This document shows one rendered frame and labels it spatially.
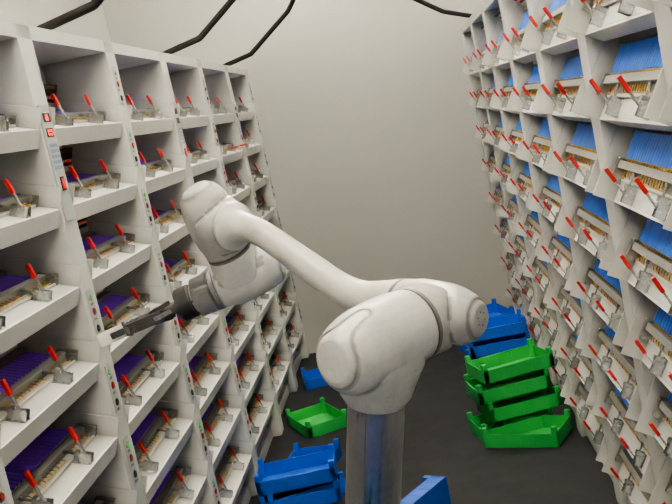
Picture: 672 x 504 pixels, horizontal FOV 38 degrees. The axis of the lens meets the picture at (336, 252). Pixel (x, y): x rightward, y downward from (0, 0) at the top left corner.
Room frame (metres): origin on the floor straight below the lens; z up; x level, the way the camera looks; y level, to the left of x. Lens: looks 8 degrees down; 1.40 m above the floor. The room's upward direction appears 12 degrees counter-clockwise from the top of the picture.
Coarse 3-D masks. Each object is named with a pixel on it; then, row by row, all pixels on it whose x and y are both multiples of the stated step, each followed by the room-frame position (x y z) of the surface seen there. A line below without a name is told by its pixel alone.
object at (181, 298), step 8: (184, 288) 2.13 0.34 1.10; (176, 296) 2.13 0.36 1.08; (184, 296) 2.12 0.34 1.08; (168, 304) 2.16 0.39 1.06; (176, 304) 2.12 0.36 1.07; (184, 304) 2.12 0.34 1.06; (192, 304) 2.12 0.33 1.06; (160, 312) 2.12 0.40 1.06; (176, 312) 2.12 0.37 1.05; (184, 312) 2.12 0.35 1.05; (192, 312) 2.12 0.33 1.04
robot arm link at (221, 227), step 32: (192, 192) 2.04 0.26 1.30; (224, 192) 2.06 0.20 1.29; (192, 224) 2.04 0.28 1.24; (224, 224) 2.01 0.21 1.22; (256, 224) 1.97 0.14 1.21; (224, 256) 2.07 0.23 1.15; (288, 256) 1.93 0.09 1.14; (320, 256) 1.94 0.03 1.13; (320, 288) 1.90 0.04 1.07; (352, 288) 1.86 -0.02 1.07; (384, 288) 1.79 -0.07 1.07
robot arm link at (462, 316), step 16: (400, 288) 1.76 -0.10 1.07; (416, 288) 1.68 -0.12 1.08; (432, 288) 1.68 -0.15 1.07; (448, 288) 1.69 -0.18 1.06; (464, 288) 1.69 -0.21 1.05; (432, 304) 1.64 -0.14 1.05; (448, 304) 1.66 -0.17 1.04; (464, 304) 1.65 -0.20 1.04; (480, 304) 1.66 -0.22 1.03; (448, 320) 1.65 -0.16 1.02; (464, 320) 1.64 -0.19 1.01; (480, 320) 1.66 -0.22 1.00; (448, 336) 1.65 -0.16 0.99; (464, 336) 1.65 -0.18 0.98; (480, 336) 1.68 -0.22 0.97
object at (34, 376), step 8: (56, 352) 2.32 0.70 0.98; (64, 352) 2.33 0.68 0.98; (48, 360) 2.25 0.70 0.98; (64, 360) 2.33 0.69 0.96; (40, 368) 2.18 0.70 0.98; (48, 368) 2.22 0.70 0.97; (24, 376) 2.12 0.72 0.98; (32, 376) 2.12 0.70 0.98; (40, 376) 2.17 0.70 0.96; (16, 384) 2.06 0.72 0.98; (24, 384) 2.07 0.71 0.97; (32, 384) 2.11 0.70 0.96; (40, 384) 2.12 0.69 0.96; (16, 392) 2.03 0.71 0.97; (24, 392) 2.05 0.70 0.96; (0, 400) 1.95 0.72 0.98; (8, 400) 1.99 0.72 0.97
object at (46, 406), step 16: (32, 336) 2.36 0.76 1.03; (48, 336) 2.36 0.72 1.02; (48, 352) 2.36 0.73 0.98; (80, 352) 2.35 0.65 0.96; (96, 352) 2.35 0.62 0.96; (80, 368) 2.29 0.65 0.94; (96, 368) 2.34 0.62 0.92; (64, 384) 2.16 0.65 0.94; (80, 384) 2.22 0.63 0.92; (16, 400) 2.03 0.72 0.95; (32, 400) 2.03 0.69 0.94; (48, 400) 2.04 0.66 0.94; (64, 400) 2.11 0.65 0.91; (0, 416) 1.92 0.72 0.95; (32, 416) 1.94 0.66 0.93; (48, 416) 2.01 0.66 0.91; (0, 432) 1.75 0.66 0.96; (16, 432) 1.84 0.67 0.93; (32, 432) 1.92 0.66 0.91; (0, 448) 1.76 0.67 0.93; (16, 448) 1.83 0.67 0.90
